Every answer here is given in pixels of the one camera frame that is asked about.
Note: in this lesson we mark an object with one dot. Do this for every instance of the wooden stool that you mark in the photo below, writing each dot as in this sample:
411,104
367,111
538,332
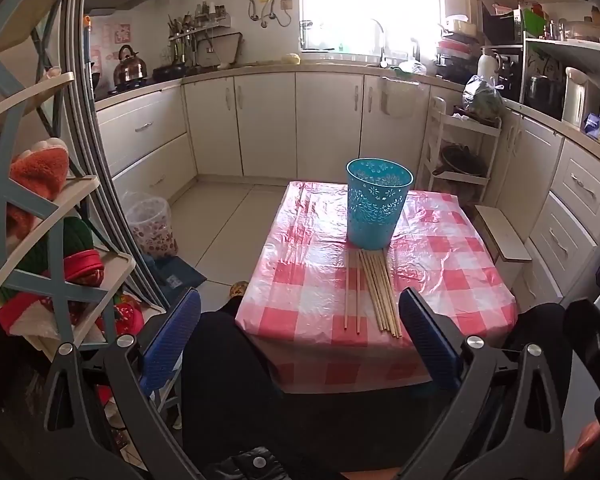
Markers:
502,235

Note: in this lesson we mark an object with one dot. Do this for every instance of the white trolley rack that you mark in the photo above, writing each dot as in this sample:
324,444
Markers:
432,135

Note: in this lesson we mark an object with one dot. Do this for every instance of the blue and cream shelf rack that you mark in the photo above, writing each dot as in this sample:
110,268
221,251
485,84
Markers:
55,285

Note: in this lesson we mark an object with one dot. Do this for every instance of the bagged green vegetables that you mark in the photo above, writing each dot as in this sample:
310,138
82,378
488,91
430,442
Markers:
482,100

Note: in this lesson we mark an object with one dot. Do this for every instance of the bundle of wooden chopsticks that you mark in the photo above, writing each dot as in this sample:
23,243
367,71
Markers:
380,300

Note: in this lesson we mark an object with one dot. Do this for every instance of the leaning cutting board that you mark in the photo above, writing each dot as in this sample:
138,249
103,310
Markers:
217,52

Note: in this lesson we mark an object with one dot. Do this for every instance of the small chrome faucet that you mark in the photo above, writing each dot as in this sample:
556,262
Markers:
415,50

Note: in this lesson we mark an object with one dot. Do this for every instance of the floral bin with plastic bag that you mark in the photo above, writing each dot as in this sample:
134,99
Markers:
150,230

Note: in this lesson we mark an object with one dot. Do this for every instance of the patterned slipper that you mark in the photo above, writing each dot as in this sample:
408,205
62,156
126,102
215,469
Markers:
237,290

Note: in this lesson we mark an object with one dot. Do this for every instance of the steel kettle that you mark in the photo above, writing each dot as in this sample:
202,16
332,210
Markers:
130,67

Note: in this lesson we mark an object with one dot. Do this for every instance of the kitchen window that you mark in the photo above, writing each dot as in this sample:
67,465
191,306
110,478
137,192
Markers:
370,5

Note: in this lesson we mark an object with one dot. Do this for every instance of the white counter shelf rack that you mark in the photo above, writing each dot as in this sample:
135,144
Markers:
560,45

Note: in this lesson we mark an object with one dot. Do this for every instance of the black microwave oven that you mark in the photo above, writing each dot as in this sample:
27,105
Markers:
502,27

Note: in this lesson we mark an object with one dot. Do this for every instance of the dark wok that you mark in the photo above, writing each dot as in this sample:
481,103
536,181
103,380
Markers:
460,162

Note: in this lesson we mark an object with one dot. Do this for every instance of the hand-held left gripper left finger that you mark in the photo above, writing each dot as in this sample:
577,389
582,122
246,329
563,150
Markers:
172,340

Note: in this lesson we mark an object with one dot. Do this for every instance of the orange plush toy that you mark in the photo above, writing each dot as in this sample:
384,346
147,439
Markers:
35,175

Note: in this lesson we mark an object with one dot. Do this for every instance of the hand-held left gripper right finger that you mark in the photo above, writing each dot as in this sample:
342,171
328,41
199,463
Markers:
430,340

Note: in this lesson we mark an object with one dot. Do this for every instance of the red strawberry toy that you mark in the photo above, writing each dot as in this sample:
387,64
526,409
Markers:
126,312

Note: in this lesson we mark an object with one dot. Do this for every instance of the black frying pan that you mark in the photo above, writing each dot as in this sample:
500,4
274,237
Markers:
172,72

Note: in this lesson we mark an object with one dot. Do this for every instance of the white thermos jug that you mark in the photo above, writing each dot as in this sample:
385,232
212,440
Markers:
487,67

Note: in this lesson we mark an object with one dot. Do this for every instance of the steel pot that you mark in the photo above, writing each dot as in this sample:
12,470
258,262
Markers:
542,92

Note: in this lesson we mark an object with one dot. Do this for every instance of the green cutting board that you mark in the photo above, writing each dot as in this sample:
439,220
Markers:
535,22

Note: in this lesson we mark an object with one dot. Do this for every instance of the blue dustpan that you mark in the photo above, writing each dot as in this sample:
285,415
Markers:
180,277

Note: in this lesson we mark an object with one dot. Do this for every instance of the tall chrome faucet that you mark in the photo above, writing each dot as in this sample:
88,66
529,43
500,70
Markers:
381,40

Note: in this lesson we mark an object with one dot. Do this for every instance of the wall utensil rack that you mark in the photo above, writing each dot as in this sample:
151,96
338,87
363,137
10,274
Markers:
195,30

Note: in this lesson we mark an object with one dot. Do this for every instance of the white hanging cabinet bin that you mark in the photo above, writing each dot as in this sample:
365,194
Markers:
402,100

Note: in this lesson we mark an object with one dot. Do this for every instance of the pink checked plastic tablecloth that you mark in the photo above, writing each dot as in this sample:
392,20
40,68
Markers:
430,270

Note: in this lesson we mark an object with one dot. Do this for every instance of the blue perforated plastic basket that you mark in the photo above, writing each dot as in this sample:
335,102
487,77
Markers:
375,210

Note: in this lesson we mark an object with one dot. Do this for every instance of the white pitcher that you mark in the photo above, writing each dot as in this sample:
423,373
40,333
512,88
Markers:
575,100

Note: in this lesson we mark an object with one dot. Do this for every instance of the person's right hand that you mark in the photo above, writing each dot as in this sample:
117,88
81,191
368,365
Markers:
585,440

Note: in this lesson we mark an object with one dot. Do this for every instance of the stack of dishes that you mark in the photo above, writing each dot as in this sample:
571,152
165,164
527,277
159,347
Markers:
455,52

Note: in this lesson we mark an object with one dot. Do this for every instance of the green knitted plush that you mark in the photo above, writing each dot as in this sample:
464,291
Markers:
77,237

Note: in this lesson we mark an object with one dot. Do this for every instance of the cream base cabinets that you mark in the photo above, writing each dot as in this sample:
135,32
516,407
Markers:
265,120

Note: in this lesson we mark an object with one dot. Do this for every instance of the red pouch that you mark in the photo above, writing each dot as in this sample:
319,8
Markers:
82,265

